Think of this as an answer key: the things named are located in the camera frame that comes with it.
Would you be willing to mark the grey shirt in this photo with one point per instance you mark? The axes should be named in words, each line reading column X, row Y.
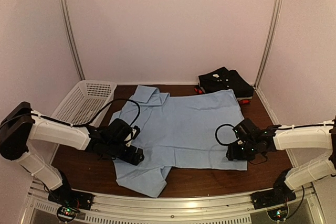
column 239, row 99

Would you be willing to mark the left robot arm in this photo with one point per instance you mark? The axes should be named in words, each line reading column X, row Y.
column 24, row 124

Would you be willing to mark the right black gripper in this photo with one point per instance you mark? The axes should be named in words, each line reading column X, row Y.
column 233, row 153

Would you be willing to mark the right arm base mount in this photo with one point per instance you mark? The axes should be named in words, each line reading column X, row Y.
column 276, row 203

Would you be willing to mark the front aluminium rail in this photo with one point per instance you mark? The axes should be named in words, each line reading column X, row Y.
column 232, row 208

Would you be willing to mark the light blue long sleeve shirt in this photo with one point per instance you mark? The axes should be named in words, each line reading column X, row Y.
column 182, row 132

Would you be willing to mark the white plastic laundry basket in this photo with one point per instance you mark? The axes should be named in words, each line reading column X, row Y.
column 86, row 101

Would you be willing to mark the right aluminium frame post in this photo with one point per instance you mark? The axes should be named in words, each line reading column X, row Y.
column 269, row 41

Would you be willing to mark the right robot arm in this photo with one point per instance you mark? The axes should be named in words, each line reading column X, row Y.
column 281, row 137

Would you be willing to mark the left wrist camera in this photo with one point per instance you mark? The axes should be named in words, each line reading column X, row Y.
column 120, row 132

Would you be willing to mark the aluminium frame post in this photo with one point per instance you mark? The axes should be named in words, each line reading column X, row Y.
column 269, row 41
column 71, row 39

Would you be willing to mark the black shirt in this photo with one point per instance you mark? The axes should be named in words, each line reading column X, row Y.
column 224, row 79

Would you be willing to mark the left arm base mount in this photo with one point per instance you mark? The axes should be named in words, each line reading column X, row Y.
column 71, row 207

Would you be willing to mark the left aluminium frame post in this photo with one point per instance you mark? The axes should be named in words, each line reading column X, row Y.
column 71, row 39

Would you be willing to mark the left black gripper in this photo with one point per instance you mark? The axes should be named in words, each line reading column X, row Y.
column 136, row 160

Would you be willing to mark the red plaid shirt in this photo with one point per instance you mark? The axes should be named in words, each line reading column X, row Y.
column 199, row 90

